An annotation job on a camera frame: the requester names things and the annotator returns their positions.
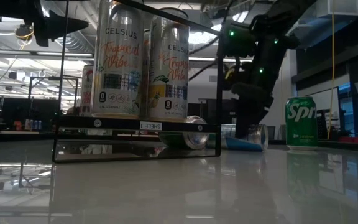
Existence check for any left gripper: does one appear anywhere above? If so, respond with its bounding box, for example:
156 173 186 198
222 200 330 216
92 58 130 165
0 0 90 47

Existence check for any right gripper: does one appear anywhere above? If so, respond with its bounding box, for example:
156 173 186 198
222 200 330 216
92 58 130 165
225 60 275 140

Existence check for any silver and blue can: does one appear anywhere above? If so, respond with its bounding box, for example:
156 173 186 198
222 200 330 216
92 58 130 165
208 123 270 152

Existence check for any Celsius Peach Vibe can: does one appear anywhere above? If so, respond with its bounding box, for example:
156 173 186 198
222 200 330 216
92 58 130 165
80 64 95 116

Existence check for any long ceiling light strip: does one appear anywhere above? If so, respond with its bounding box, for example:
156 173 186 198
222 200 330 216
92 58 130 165
0 49 254 63

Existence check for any black ceiling device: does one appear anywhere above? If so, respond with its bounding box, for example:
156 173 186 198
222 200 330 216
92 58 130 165
14 24 37 43

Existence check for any black computer monitor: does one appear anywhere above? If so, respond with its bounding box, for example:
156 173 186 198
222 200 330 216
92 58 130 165
190 98 219 118

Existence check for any dark green soda can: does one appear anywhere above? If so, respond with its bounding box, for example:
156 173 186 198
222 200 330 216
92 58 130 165
159 114 211 151

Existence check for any green Sprite can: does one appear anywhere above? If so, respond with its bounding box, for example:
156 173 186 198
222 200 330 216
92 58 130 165
284 95 319 152

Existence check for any wooden tray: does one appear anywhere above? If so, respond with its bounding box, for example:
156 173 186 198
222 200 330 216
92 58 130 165
52 0 223 164

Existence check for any white ceiling box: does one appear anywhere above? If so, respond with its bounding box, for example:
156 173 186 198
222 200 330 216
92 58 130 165
317 0 358 18

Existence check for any yellow hanging cable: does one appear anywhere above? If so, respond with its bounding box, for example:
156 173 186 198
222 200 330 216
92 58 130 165
327 12 336 141

